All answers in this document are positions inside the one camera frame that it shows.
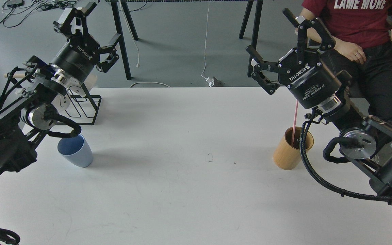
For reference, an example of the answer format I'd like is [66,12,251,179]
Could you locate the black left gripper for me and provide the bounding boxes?
[50,2,121,84]

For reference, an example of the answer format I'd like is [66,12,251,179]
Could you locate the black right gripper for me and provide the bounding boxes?
[246,8,342,110]

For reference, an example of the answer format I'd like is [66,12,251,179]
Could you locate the pink chopstick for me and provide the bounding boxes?
[290,100,299,147]

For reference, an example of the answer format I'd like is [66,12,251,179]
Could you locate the light blue plastic cup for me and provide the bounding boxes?
[57,134,94,168]

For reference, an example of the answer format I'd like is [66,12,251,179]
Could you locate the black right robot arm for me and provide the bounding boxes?
[246,9,392,205]

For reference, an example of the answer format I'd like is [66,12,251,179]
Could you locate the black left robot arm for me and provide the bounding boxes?
[0,2,121,175]

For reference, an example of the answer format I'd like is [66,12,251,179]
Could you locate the white cup on rack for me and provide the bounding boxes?
[83,74,98,91]

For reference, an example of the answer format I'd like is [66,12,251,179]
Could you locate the bamboo wooden cup holder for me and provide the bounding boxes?
[273,127,302,170]

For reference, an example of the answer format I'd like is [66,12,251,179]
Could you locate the black table legs left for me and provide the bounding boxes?
[107,0,138,80]

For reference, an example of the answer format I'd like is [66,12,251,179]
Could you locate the black table legs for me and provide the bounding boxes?
[239,0,264,78]
[107,0,138,80]

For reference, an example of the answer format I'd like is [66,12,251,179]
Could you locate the black table legs right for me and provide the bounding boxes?
[239,0,264,78]

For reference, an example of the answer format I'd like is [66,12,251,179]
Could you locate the person in red shirt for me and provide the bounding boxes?
[300,0,392,125]

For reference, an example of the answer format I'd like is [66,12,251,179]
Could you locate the white power adapter on floor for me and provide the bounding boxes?
[206,77,223,87]

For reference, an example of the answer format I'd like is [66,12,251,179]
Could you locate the black cables on floor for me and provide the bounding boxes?
[0,0,81,40]

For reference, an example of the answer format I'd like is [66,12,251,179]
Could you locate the black wire dish rack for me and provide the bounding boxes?
[4,56,102,126]

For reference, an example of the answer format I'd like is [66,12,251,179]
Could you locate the white hanging cable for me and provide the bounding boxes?
[201,0,211,80]

